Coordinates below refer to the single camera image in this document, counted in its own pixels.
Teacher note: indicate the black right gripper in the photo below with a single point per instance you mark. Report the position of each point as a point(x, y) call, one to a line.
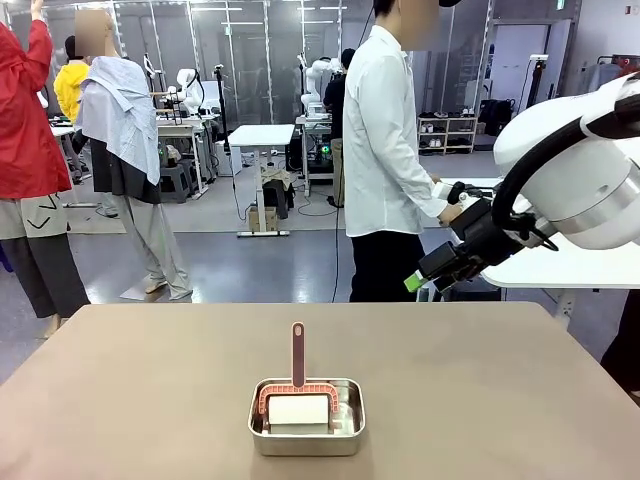
point(480, 235)

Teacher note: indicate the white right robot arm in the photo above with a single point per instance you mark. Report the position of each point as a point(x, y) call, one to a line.
point(565, 150)

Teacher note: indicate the person right forearm white sleeve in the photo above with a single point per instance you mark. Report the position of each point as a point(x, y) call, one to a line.
point(425, 200)

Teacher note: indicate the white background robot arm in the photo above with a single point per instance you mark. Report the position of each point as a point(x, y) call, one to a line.
point(320, 75)
point(187, 87)

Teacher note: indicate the person right hand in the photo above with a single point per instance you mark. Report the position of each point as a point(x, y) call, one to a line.
point(451, 214)

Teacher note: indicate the person left hand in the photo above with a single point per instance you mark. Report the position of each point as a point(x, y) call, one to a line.
point(435, 178)

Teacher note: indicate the black plastic stool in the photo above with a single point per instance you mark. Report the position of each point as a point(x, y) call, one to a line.
point(465, 292)

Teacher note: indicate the white side table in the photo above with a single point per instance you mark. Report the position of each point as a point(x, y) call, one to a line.
point(550, 272)

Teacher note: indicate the person in white shirt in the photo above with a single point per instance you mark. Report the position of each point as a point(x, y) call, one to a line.
point(380, 150)

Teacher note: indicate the shoe rack with shoes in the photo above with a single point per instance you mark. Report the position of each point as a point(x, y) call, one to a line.
point(450, 132)

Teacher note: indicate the white table leg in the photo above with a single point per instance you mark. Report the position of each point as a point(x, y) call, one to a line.
point(566, 307)

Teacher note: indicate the black bag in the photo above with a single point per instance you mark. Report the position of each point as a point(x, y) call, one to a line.
point(495, 116)

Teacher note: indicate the workstation bench with computer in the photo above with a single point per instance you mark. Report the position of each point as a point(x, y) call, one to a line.
point(315, 145)

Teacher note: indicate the cardboard box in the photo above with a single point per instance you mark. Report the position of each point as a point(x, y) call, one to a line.
point(262, 220)

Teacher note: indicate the person in black shirt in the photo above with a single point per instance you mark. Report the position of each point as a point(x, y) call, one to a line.
point(334, 100)

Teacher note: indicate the black trousers leg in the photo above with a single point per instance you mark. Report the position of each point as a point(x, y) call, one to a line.
point(625, 350)

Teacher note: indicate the black stand with white box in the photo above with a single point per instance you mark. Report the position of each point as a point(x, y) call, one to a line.
point(537, 75)

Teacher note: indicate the white door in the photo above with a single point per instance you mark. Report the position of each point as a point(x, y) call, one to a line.
point(515, 65)

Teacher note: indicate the white standing desk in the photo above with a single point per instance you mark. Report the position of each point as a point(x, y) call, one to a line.
point(262, 135)

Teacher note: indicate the rectangular metal tray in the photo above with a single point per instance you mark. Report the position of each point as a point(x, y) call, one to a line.
point(305, 442)

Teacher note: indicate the light blue shirt on rack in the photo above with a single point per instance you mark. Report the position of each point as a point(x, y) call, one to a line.
point(597, 77)

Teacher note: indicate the orange jacket on rack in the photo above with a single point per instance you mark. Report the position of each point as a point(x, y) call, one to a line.
point(631, 70)

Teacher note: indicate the grey plastic stool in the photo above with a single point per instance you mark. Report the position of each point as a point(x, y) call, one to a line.
point(175, 182)

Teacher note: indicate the mannequin in striped blue shirt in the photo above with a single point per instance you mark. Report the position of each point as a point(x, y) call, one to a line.
point(117, 110)

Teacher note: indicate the person in yellow top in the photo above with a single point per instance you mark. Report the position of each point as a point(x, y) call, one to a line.
point(70, 90)

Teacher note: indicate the mannequin in red jacket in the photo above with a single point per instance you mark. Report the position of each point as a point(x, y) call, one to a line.
point(30, 150)

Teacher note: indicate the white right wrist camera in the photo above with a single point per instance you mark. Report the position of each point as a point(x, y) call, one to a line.
point(440, 191)

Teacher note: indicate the workstation bench with frame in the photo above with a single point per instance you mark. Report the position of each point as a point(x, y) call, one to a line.
point(190, 140)

